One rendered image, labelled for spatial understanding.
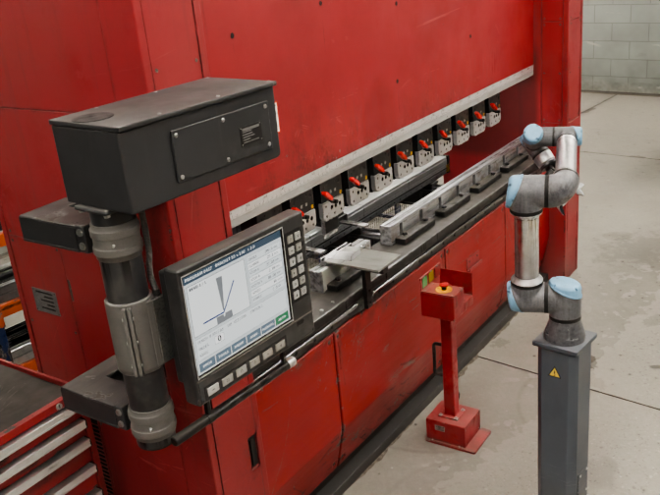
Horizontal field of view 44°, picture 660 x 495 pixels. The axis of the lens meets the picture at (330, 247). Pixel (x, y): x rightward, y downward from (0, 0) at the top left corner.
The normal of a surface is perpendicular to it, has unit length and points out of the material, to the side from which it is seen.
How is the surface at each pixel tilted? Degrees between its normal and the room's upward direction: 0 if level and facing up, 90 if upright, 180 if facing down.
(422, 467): 0
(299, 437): 90
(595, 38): 90
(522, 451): 0
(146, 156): 90
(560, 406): 90
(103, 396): 0
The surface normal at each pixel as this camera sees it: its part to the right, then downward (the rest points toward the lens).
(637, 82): -0.64, 0.33
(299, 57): 0.82, 0.14
